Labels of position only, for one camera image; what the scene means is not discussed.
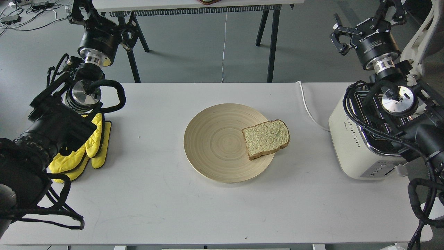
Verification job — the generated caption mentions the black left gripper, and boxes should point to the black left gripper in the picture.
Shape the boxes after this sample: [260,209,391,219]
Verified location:
[68,0,136,67]

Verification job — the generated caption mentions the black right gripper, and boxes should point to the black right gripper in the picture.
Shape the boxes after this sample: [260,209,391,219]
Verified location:
[330,13,401,71]

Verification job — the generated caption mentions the slice of bread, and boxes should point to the slice of bread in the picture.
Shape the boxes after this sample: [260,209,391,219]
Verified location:
[241,120,290,160]

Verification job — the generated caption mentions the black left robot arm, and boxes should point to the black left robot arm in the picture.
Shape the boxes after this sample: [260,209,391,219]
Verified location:
[1,0,140,234]

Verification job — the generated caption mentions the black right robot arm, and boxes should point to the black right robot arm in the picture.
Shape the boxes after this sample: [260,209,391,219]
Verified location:
[329,11,443,250]

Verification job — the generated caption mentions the cream white toaster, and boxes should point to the cream white toaster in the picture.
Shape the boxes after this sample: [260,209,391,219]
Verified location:
[328,98,407,181]

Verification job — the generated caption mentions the background table black legs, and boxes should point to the background table black legs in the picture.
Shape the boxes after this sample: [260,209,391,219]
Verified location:
[94,0,295,83]

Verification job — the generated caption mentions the white office chair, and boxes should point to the white office chair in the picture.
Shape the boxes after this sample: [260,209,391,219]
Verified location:
[400,0,443,81]

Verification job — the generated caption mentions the yellow oven mitt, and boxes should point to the yellow oven mitt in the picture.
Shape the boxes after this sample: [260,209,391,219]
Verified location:
[49,113,112,181]

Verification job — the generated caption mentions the round wooden plate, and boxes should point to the round wooden plate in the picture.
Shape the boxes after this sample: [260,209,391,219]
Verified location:
[183,104,274,183]

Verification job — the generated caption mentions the floor cables and power strip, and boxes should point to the floor cables and power strip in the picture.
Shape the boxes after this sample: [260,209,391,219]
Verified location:
[0,0,75,37]

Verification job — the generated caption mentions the white toaster power cable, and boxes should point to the white toaster power cable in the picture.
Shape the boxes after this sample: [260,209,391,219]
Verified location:
[296,81,330,132]

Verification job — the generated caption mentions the white hanging cable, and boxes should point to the white hanging cable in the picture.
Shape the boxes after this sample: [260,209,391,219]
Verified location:
[221,12,228,83]

